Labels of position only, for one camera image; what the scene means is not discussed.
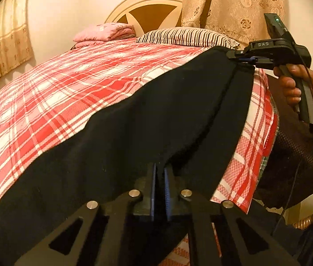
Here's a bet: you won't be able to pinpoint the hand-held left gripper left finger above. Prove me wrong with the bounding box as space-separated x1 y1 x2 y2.
14 163 158 266

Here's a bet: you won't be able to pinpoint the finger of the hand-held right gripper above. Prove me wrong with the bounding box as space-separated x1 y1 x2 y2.
238 57 259 65
226 48 252 59

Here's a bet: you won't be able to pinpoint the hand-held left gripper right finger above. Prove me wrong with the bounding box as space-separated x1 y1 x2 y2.
163 166 301 266

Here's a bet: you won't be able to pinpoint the black pants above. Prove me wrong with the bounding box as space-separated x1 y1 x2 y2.
0 46 255 266

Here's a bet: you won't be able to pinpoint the person's right hand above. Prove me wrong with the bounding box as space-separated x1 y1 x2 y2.
273 64 313 124

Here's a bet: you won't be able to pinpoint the beige floral curtain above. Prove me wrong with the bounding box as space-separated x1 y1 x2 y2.
181 0 286 43

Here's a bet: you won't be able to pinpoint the striped pillow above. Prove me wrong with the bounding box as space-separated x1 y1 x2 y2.
136 27 240 48

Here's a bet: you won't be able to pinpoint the green plaid mattress pad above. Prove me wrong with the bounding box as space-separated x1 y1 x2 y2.
258 105 280 179

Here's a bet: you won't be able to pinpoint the cream wooden headboard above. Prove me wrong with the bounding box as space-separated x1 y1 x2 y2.
104 0 185 35

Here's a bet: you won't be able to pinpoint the person's dark brown jacket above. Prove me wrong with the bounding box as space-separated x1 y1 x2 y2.
253 75 313 209

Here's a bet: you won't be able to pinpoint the pink folded blanket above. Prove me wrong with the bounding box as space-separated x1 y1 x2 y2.
73 22 136 49

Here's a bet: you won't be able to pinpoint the red plaid bed sheet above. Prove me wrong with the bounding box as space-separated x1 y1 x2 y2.
0 37 279 266

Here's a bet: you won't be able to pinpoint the short beige window curtain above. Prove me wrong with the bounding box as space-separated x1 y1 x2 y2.
0 0 33 99

